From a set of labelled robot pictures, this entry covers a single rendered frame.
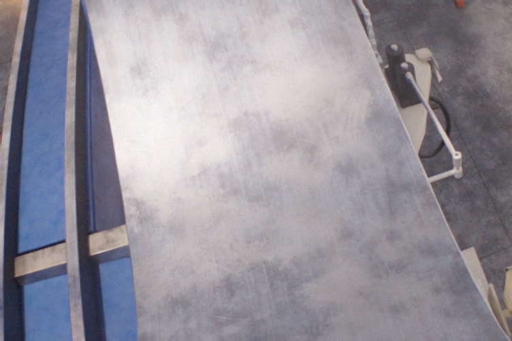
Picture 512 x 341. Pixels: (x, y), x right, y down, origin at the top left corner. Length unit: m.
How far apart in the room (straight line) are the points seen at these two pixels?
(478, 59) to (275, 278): 2.71
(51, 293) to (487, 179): 1.98
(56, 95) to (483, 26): 2.38
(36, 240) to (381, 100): 1.69
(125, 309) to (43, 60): 1.68
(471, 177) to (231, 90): 1.83
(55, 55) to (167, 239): 2.36
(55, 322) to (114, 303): 0.26
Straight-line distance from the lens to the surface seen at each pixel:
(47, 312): 2.87
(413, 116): 2.62
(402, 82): 2.60
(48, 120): 3.54
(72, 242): 2.80
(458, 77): 3.96
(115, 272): 2.83
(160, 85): 1.92
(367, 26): 2.67
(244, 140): 1.80
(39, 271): 2.92
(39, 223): 3.10
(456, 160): 2.18
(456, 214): 3.35
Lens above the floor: 2.67
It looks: 46 degrees down
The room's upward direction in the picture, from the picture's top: 21 degrees counter-clockwise
